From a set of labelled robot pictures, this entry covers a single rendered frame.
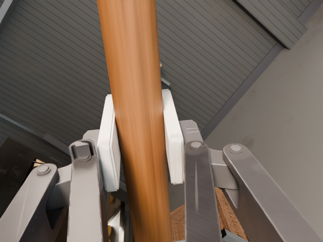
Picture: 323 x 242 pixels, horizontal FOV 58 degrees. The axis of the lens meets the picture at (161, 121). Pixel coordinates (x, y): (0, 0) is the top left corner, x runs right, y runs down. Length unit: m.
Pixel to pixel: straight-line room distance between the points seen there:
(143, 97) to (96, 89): 3.53
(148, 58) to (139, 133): 0.04
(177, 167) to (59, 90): 3.62
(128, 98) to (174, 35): 3.44
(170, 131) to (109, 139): 0.03
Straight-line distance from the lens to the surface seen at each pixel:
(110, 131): 0.16
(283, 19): 3.85
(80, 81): 3.69
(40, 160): 2.11
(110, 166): 0.15
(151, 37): 0.16
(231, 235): 1.66
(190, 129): 0.17
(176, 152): 0.15
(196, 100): 3.86
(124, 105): 0.16
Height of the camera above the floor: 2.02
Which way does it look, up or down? 20 degrees down
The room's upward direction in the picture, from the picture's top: 57 degrees counter-clockwise
